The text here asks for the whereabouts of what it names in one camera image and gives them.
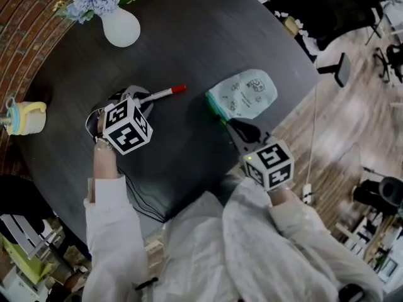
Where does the beaded bracelet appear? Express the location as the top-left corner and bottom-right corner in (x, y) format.
(94, 135), (114, 152)

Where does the lime green box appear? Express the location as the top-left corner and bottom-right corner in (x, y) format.
(0, 234), (54, 282)

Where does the teal pencil pouch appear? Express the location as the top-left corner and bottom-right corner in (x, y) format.
(205, 69), (278, 126)

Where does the small yellow box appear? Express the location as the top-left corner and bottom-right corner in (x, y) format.
(281, 15), (305, 38)

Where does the black mesh office chair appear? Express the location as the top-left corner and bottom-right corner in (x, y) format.
(264, 0), (383, 89)

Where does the black pocket device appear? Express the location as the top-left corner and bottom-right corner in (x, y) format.
(338, 283), (366, 302)

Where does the small black clip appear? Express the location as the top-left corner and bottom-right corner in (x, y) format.
(135, 277), (159, 291)

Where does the person's white jacket torso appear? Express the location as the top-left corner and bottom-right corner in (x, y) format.
(84, 177), (383, 302)

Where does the white ceramic vase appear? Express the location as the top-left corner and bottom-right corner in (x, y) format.
(103, 7), (141, 48)

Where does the white metal rack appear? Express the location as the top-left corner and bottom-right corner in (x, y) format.
(0, 214), (64, 260)

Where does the person's left forearm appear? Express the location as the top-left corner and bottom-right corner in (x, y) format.
(83, 136), (149, 273)

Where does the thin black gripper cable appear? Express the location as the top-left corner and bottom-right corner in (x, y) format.
(118, 165), (166, 223)

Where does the person's right forearm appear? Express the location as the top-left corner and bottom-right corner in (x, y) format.
(266, 184), (331, 245)

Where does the yellow handled cup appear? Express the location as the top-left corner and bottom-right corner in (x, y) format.
(0, 96), (47, 137)

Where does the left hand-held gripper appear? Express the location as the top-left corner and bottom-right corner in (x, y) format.
(85, 85), (155, 156)

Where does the small black office chair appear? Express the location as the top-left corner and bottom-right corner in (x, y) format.
(373, 42), (403, 84)

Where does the white power strip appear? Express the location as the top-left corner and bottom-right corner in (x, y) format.
(301, 183), (313, 204)

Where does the red-capped white marker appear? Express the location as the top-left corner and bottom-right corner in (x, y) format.
(140, 84), (187, 104)

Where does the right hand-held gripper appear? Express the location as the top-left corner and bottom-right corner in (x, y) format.
(225, 118), (295, 192)

